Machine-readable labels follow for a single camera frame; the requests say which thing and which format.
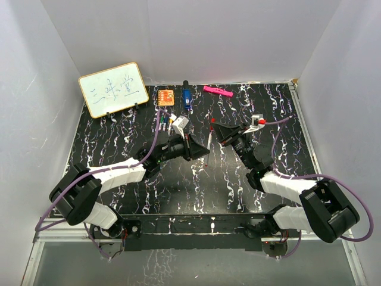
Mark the blue whiteboard eraser marker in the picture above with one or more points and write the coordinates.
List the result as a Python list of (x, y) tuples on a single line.
[(186, 95)]

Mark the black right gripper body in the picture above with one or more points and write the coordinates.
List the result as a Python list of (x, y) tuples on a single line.
[(242, 146)]

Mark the orange red pen cap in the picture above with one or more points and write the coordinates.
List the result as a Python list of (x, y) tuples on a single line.
[(211, 125)]

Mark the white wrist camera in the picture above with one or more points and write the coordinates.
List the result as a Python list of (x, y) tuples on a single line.
[(257, 123), (179, 124)]

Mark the white pen blue tip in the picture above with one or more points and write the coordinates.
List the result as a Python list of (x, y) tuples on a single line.
[(165, 124)]

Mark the white pen green tip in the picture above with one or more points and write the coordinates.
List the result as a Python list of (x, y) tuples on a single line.
[(161, 122)]

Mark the orange notebook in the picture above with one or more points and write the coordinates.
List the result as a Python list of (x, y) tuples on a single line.
[(165, 98)]

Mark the pink plastic clip bar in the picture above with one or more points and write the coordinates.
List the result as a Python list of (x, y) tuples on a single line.
[(218, 91)]

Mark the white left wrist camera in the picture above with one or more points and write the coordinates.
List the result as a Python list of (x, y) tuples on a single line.
[(179, 124)]

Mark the small wood-framed whiteboard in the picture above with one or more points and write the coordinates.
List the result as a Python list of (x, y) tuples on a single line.
[(112, 90)]

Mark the white pen red tip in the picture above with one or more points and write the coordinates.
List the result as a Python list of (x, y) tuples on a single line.
[(208, 146)]

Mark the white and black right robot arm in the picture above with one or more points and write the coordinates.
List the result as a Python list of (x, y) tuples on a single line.
[(322, 206)]

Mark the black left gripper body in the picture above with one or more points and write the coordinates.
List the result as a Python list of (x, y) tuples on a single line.
[(176, 149)]

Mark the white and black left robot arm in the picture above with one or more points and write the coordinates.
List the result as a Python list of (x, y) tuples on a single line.
[(79, 204)]

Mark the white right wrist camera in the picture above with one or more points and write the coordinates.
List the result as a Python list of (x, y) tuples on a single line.
[(257, 123)]

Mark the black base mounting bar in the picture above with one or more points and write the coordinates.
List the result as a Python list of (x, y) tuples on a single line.
[(248, 231)]

